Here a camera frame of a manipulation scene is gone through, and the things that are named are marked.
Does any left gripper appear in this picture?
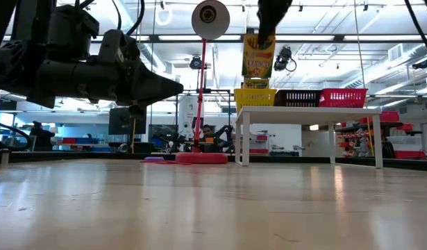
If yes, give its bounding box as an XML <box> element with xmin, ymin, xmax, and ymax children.
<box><xmin>38</xmin><ymin>30</ymin><xmax>184</xmax><ymax>118</ymax></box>

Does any yellow plastic basket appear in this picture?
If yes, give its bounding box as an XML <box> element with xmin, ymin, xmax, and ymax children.
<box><xmin>233</xmin><ymin>87</ymin><xmax>278</xmax><ymax>113</ymax></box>

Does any black plastic basket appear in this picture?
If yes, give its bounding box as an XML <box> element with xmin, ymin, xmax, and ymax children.
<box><xmin>274</xmin><ymin>89</ymin><xmax>322</xmax><ymax>108</ymax></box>

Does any red plastic basket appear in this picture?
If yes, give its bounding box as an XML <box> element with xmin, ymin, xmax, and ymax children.
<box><xmin>318</xmin><ymin>87</ymin><xmax>369</xmax><ymax>109</ymax></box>

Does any red desk lamp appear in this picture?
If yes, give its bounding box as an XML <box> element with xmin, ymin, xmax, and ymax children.
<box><xmin>174</xmin><ymin>0</ymin><xmax>231</xmax><ymax>165</ymax></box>

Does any black computer monitor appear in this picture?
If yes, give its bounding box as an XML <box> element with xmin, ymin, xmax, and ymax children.
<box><xmin>108</xmin><ymin>106</ymin><xmax>148</xmax><ymax>136</ymax></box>

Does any white machine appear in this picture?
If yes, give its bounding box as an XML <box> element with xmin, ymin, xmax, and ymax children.
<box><xmin>178</xmin><ymin>96</ymin><xmax>204</xmax><ymax>140</ymax></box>

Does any person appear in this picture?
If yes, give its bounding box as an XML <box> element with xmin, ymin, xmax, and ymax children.
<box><xmin>28</xmin><ymin>120</ymin><xmax>56</xmax><ymax>152</ymax></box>
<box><xmin>201</xmin><ymin>124</ymin><xmax>218</xmax><ymax>144</ymax></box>

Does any red rubber band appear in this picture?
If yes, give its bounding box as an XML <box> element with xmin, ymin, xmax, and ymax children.
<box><xmin>140</xmin><ymin>159</ymin><xmax>193</xmax><ymax>166</ymax></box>

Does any white perforated shelf riser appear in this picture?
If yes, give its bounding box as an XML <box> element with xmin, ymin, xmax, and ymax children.
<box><xmin>235</xmin><ymin>106</ymin><xmax>384</xmax><ymax>169</ymax></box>

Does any white cart with red bins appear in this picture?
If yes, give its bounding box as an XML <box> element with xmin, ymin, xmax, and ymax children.
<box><xmin>249</xmin><ymin>133</ymin><xmax>269</xmax><ymax>155</ymax></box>

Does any storage rack with red bins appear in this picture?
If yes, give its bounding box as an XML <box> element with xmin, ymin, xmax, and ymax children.
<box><xmin>334</xmin><ymin>110</ymin><xmax>427</xmax><ymax>160</ymax></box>

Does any black hanging camera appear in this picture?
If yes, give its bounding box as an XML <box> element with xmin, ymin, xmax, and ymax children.
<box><xmin>274</xmin><ymin>46</ymin><xmax>298</xmax><ymax>73</ymax></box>

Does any black camera on stand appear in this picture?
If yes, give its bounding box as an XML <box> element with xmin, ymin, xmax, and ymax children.
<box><xmin>189</xmin><ymin>55</ymin><xmax>203</xmax><ymax>71</ymax></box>

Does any yellow vertical cord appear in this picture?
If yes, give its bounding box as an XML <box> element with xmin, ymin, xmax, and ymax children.
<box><xmin>131</xmin><ymin>117</ymin><xmax>137</xmax><ymax>154</ymax></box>

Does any black left wrist camera cable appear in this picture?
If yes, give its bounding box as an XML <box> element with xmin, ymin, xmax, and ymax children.
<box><xmin>110</xmin><ymin>0</ymin><xmax>146</xmax><ymax>36</ymax></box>

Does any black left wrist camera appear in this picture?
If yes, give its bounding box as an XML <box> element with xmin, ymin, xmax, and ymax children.
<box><xmin>47</xmin><ymin>4</ymin><xmax>101</xmax><ymax>53</ymax></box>

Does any black looped cable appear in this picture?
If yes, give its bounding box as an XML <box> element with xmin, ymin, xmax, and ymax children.
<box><xmin>0</xmin><ymin>116</ymin><xmax>33</xmax><ymax>152</ymax></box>

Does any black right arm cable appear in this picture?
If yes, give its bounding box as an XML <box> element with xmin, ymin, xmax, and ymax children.
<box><xmin>403</xmin><ymin>0</ymin><xmax>427</xmax><ymax>63</ymax></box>

